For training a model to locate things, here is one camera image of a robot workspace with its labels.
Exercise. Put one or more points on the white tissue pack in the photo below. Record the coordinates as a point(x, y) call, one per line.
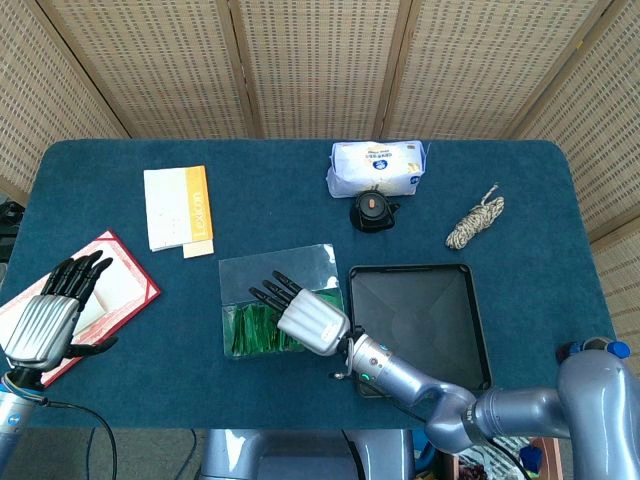
point(375, 165)

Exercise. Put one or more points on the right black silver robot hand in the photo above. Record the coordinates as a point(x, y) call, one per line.
point(312, 322)

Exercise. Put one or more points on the clear box of green items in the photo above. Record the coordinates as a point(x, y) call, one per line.
point(250, 330)

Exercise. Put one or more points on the blue felt table cloth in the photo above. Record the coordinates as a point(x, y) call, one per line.
point(280, 210)

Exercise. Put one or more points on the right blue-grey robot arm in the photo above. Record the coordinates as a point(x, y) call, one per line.
point(500, 407)

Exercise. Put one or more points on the white yellow booklet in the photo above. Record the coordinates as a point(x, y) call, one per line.
point(175, 207)

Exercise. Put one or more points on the wicker folding screen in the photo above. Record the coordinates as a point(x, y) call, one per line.
point(320, 65)

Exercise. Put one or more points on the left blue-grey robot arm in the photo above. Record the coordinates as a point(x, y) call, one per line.
point(12, 425)

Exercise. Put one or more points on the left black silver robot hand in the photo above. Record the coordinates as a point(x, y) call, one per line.
point(42, 325)

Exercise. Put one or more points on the red certificate folder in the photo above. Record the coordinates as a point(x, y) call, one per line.
point(132, 280)

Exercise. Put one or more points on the small cream card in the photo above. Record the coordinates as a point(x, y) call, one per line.
point(198, 249)

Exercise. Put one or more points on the black lid with orange button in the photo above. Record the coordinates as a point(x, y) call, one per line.
point(372, 212)

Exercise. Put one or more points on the black plastic tray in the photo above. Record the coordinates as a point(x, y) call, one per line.
point(425, 310)

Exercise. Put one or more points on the black equipment beside table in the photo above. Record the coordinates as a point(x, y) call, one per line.
point(10, 225)

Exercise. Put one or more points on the cola bottle with blue cap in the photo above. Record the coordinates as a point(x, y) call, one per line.
point(615, 348)

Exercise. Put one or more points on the blue-grey robot torso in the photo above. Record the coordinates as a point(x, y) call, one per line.
point(300, 455)

